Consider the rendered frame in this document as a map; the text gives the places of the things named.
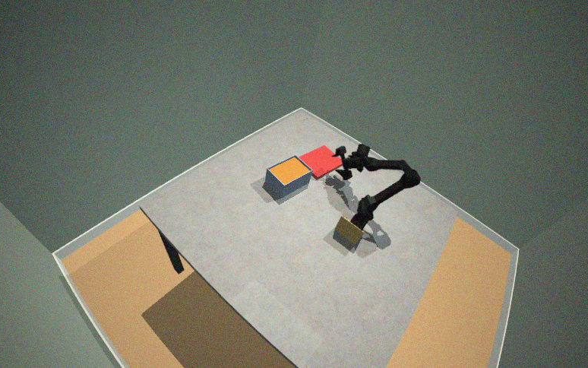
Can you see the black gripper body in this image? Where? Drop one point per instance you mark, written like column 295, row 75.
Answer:
column 346, row 162

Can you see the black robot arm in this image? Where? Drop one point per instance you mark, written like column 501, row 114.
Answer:
column 368, row 204

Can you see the red lid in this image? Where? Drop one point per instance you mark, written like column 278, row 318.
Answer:
column 321, row 161

